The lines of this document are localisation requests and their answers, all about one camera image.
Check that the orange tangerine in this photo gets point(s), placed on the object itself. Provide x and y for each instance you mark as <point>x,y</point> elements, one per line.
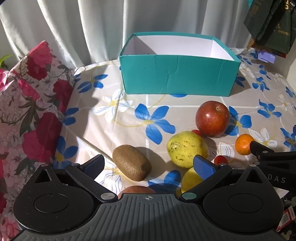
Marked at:
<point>242,144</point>

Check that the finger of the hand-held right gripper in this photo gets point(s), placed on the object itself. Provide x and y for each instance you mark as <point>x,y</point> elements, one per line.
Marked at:
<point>266,154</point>
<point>279,173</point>

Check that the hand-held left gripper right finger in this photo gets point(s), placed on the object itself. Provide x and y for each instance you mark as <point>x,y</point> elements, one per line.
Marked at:
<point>203,166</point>

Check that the red gold bag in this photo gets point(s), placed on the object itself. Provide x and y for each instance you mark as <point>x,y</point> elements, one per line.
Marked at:
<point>281,54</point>

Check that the teal white plastic bag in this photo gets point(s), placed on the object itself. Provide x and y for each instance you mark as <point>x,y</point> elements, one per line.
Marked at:
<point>250,3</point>

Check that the purple paper box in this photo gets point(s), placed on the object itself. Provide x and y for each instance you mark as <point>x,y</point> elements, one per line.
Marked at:
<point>266,56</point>

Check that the blue floral tablecloth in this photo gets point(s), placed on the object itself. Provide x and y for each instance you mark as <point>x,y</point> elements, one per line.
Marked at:
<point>138,99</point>

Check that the red floral cushion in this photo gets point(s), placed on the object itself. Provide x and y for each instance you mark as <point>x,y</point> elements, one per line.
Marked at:
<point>34,104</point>

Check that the red white packet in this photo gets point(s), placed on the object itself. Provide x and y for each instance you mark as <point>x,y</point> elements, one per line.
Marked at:
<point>288,219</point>

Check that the white curtain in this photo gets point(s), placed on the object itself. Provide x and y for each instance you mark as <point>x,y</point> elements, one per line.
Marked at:
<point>92,27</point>

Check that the yellow-green pear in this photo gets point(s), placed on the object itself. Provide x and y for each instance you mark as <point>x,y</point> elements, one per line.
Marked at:
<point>185,148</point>
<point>190,182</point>

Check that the brown kiwi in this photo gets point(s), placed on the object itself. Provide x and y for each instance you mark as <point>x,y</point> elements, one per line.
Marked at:
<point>130,162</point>

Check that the teal cardboard box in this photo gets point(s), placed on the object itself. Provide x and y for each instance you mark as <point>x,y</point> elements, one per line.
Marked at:
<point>175,74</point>

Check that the dark green plastic bag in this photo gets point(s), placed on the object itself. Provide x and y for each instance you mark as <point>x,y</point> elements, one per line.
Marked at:
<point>272,30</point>

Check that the red cherry tomato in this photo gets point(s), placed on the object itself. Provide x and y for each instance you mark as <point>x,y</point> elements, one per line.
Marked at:
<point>196,132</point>
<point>220,159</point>

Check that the red apple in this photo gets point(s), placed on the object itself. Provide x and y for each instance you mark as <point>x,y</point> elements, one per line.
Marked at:
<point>211,120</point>
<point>136,190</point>

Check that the green plant leaf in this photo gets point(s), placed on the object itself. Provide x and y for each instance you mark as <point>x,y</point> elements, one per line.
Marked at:
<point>4,60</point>

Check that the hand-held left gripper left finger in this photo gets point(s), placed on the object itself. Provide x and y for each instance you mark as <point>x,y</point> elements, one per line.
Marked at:
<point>94,165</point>

